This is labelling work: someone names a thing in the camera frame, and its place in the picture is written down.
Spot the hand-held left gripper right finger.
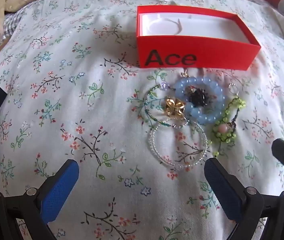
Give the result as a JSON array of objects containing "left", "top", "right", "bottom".
[{"left": 204, "top": 157, "right": 284, "bottom": 240}]

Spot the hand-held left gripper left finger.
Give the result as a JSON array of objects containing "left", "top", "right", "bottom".
[{"left": 0, "top": 159, "right": 80, "bottom": 240}]

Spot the green beaded charm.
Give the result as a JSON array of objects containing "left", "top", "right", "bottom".
[{"left": 211, "top": 82, "right": 246, "bottom": 157}]

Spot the clear bead bracelet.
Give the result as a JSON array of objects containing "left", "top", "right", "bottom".
[{"left": 148, "top": 117, "right": 209, "bottom": 168}]

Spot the black flower ornament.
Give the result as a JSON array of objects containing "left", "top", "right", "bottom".
[{"left": 186, "top": 86, "right": 211, "bottom": 107}]

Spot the gold flower ring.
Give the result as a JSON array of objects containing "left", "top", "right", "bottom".
[{"left": 164, "top": 96, "right": 186, "bottom": 118}]

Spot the blue bead bracelet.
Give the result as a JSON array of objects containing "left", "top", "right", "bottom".
[{"left": 174, "top": 76, "right": 226, "bottom": 125}]

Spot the thin green bead bracelet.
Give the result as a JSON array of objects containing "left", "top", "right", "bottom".
[{"left": 144, "top": 82, "right": 190, "bottom": 128}]

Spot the red cardboard box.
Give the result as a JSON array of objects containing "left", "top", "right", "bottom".
[{"left": 136, "top": 5, "right": 261, "bottom": 70}]

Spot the floral blanket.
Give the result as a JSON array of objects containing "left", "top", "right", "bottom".
[{"left": 0, "top": 0, "right": 284, "bottom": 240}]

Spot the grey checkered sheet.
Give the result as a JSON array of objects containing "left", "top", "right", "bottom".
[{"left": 2, "top": 12, "right": 26, "bottom": 42}]

